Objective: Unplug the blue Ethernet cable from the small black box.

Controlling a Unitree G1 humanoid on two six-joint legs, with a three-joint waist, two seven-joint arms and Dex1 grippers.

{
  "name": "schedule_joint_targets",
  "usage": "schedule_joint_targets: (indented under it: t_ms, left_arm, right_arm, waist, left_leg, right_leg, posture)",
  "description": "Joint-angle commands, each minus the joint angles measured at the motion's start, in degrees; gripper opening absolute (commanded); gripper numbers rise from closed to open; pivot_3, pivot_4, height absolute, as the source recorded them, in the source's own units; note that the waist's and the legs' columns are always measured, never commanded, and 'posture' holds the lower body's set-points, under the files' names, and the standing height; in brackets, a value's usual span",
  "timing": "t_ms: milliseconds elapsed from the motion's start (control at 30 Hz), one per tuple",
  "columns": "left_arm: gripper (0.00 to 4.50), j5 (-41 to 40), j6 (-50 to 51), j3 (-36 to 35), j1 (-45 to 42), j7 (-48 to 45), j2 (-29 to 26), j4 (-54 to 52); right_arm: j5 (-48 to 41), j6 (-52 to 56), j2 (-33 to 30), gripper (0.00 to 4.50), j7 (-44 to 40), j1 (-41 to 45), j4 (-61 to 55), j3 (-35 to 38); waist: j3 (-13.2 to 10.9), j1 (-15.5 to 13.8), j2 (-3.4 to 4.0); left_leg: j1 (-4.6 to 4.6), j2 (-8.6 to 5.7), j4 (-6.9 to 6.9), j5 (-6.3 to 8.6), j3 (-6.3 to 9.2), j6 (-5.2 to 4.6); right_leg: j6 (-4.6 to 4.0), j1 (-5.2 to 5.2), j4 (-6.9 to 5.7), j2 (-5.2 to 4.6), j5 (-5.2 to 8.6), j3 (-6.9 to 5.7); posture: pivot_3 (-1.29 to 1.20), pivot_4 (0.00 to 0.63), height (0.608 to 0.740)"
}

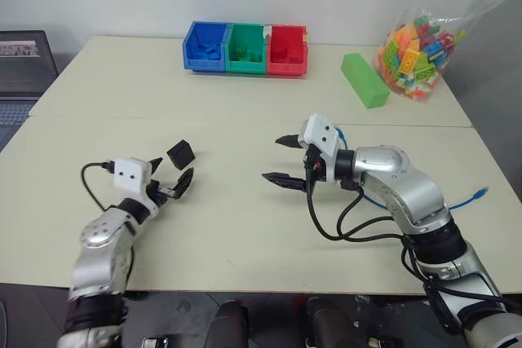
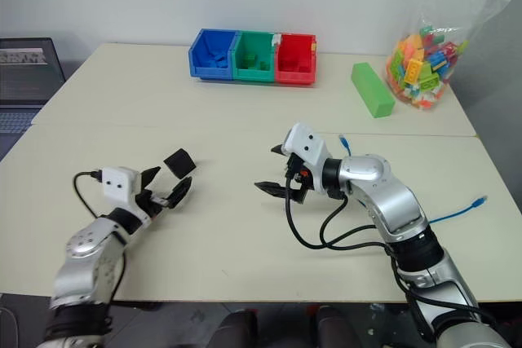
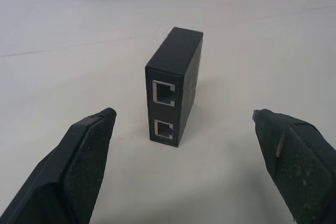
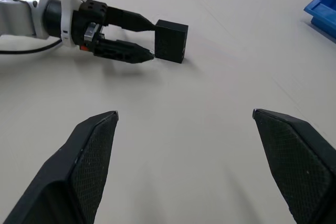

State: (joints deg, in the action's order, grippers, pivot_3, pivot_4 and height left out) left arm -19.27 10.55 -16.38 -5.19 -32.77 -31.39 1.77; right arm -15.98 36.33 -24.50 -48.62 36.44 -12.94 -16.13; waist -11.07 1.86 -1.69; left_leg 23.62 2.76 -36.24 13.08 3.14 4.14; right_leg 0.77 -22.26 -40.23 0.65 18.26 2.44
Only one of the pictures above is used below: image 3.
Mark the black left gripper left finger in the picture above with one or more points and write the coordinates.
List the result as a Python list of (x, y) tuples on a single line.
[(65, 171)]

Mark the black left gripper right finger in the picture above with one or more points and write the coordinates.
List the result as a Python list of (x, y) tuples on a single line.
[(296, 166)]

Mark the small black Ethernet coupler box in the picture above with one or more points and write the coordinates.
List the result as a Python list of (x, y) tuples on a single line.
[(172, 87)]

